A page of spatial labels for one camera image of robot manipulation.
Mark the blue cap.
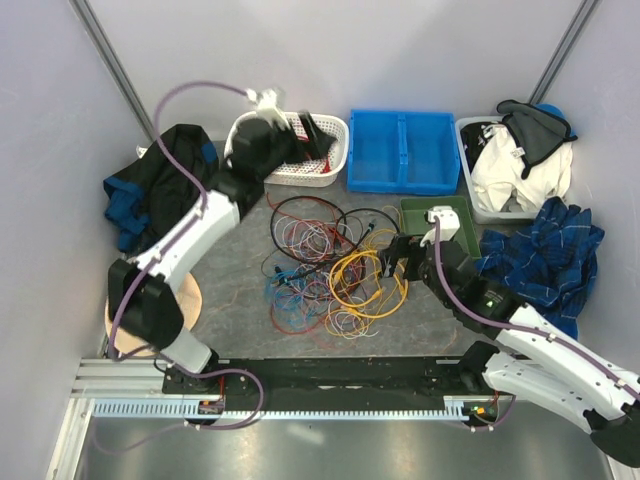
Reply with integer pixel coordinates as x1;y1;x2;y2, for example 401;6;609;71
535;103;578;140

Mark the grey plastic tub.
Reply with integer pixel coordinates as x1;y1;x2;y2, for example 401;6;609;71
455;117;548;224

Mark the grey black-trimmed cloth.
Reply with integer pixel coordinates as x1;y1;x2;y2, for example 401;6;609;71
496;99;575;180

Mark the thin blue wire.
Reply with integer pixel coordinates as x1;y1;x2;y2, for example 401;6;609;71
262;249;331;321

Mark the beige bucket hat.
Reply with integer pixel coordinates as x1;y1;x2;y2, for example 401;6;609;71
105;269;203;358

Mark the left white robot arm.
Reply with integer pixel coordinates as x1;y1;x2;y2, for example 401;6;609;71
107;112;338;393

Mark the blue divided plastic bin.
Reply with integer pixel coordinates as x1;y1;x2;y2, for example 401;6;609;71
347;110;461;196

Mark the black and blue jacket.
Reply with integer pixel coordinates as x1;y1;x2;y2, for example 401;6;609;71
103;124;219;256

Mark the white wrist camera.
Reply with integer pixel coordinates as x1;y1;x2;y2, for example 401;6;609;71
245;89;288;129
420;206;461;247

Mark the white garment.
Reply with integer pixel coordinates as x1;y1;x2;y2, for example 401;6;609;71
471;123;573;213

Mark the slotted cable duct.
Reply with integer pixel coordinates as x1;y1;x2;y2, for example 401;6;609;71
93;398;499;421

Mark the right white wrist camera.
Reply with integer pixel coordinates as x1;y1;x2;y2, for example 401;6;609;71
420;206;461;247

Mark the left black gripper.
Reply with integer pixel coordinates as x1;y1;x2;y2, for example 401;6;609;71
256;112;334;181

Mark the white perforated plastic basket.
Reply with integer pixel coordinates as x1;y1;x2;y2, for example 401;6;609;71
223;110;350;188

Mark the blue plaid shirt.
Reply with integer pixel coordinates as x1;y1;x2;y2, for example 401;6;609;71
476;197;605;339

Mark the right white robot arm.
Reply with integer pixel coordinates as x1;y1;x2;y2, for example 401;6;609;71
376;235;639;468

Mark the green plastic tray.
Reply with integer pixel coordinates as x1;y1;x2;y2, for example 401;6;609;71
400;196;481;259

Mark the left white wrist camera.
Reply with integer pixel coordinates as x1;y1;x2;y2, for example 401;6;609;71
245;89;288;129

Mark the yellow ethernet cable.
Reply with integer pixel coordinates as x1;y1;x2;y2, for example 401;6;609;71
329;228;410;321

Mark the black thick cable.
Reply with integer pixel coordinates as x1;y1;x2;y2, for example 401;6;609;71
272;194;404;261

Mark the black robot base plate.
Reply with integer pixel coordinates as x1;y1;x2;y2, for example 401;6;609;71
162;357;493;410

